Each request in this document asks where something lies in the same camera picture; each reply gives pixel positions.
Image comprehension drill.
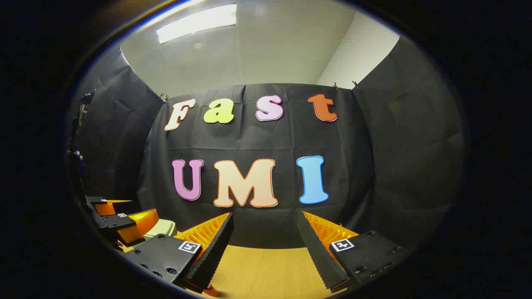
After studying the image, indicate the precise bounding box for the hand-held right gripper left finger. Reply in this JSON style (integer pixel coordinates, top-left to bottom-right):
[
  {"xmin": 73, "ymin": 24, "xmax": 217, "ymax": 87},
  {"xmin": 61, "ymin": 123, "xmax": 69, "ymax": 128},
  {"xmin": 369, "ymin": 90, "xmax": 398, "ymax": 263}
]
[{"xmin": 124, "ymin": 212, "xmax": 234, "ymax": 294}]

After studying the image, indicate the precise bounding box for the black backdrop cloth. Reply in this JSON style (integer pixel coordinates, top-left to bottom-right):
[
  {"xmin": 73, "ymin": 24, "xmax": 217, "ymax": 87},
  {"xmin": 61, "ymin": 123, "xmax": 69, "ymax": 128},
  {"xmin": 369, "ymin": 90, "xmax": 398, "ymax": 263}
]
[{"xmin": 66, "ymin": 37, "xmax": 468, "ymax": 250}]

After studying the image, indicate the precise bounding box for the wooden desktop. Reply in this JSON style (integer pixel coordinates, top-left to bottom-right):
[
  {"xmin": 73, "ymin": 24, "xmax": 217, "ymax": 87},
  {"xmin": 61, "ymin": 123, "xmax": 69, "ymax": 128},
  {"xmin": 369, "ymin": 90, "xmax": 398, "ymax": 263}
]
[{"xmin": 116, "ymin": 239, "xmax": 347, "ymax": 299}]

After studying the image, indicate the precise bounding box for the green desktop garbage bin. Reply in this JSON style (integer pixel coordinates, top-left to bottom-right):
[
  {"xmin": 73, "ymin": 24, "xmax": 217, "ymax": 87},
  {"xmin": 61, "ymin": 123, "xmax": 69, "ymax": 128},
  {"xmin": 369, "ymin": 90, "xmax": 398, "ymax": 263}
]
[{"xmin": 143, "ymin": 219, "xmax": 177, "ymax": 241}]

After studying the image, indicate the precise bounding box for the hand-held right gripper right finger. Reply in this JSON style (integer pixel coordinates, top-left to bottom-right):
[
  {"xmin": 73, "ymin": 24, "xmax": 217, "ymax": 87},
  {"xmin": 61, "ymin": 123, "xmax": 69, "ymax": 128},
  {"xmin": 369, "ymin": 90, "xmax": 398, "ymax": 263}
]
[{"xmin": 297, "ymin": 210, "xmax": 414, "ymax": 293}]

